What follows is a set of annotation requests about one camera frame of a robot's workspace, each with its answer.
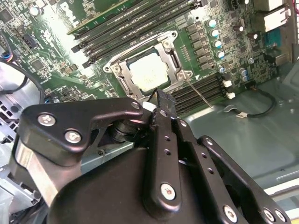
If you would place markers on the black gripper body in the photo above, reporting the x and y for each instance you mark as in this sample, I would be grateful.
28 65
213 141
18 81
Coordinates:
100 198

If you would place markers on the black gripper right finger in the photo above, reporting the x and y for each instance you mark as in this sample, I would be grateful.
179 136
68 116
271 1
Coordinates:
217 186

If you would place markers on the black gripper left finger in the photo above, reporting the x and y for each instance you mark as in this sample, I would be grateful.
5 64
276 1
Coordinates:
105 109

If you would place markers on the silver CPU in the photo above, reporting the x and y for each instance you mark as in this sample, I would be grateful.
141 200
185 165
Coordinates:
147 72

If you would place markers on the metal socket cover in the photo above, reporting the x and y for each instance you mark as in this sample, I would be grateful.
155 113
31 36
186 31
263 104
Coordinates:
164 56

